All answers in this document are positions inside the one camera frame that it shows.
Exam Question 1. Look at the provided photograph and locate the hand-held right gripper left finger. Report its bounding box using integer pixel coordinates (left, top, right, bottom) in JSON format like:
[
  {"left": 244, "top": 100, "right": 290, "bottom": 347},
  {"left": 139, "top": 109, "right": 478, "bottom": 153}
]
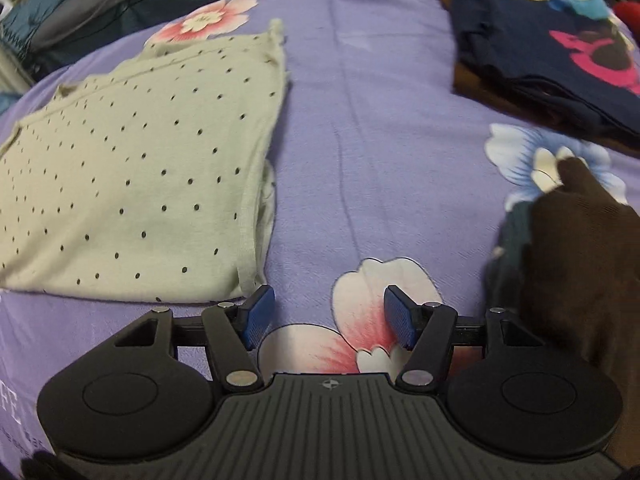
[{"left": 115, "top": 284, "right": 277, "bottom": 394}]

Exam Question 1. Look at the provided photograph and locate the cream polka dot garment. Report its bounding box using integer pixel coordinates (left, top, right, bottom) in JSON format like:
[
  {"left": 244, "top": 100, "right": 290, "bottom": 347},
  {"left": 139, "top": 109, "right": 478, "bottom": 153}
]
[{"left": 0, "top": 19, "right": 291, "bottom": 305}]

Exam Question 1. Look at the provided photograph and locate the navy printed folded garment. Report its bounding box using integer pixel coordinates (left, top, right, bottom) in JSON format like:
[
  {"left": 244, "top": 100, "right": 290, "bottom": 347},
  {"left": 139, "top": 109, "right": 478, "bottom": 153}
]
[{"left": 440, "top": 0, "right": 640, "bottom": 137}]

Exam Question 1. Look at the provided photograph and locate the purple floral bedsheet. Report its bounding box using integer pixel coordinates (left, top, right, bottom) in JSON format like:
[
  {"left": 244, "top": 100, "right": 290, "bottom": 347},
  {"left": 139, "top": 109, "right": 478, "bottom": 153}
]
[{"left": 0, "top": 0, "right": 640, "bottom": 461}]

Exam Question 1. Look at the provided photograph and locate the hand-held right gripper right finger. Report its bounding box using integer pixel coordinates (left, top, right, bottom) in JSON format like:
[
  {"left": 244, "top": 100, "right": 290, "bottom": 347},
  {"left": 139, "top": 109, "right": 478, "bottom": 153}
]
[{"left": 383, "top": 284, "right": 546, "bottom": 394}]

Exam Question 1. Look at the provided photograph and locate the dark brown cloth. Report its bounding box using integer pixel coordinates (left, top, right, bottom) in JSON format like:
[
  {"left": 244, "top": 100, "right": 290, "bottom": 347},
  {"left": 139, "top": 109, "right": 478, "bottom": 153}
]
[{"left": 520, "top": 157, "right": 640, "bottom": 467}]

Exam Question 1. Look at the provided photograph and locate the dark blue bed cover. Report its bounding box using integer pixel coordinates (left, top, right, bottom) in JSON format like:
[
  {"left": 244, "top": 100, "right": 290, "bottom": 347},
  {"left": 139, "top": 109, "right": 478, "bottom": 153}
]
[{"left": 30, "top": 0, "right": 451, "bottom": 76}]

